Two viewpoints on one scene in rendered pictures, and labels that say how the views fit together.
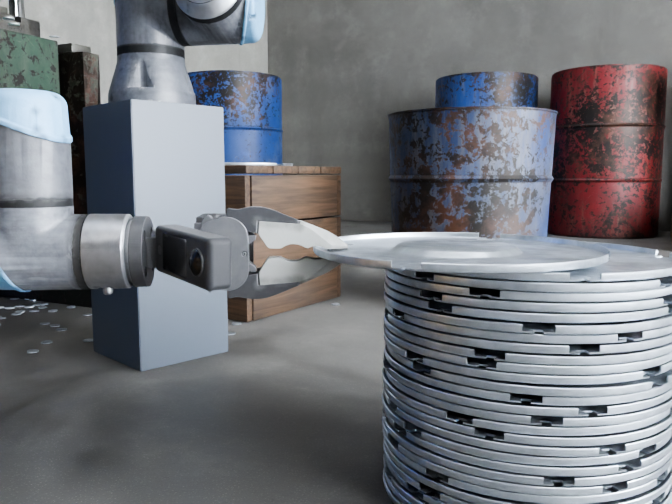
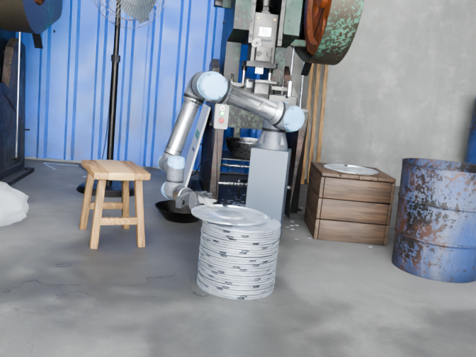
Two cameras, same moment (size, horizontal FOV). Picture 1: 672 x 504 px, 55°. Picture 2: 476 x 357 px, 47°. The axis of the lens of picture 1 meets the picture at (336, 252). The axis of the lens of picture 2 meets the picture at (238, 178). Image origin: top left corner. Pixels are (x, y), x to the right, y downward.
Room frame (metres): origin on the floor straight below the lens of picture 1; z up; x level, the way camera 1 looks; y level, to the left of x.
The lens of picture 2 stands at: (-0.49, -1.77, 0.74)
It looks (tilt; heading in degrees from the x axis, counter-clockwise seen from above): 10 degrees down; 55
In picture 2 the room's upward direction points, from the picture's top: 6 degrees clockwise
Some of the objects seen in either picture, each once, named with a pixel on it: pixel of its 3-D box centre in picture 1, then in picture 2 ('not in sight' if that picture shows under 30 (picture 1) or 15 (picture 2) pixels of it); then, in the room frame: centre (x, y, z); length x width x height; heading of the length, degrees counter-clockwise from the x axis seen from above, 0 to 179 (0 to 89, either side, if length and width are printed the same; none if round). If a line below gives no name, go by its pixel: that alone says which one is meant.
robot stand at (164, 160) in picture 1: (157, 232); (267, 192); (1.18, 0.33, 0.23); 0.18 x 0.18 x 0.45; 45
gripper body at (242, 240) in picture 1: (197, 250); (195, 199); (0.66, 0.14, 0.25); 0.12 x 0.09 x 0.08; 95
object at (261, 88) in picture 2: not in sight; (261, 91); (1.44, 0.81, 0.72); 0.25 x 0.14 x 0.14; 63
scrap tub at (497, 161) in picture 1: (468, 209); (442, 217); (1.67, -0.34, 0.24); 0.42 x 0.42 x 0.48
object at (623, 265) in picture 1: (526, 255); (241, 221); (0.66, -0.20, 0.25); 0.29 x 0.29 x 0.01
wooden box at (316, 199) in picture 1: (237, 233); (346, 201); (1.68, 0.26, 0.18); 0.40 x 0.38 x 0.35; 56
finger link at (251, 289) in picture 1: (256, 274); not in sight; (0.64, 0.08, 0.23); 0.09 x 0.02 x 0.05; 95
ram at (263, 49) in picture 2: not in sight; (263, 37); (1.50, 0.93, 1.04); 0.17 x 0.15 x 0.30; 63
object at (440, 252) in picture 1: (455, 248); (229, 214); (0.65, -0.12, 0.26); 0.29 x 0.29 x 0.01
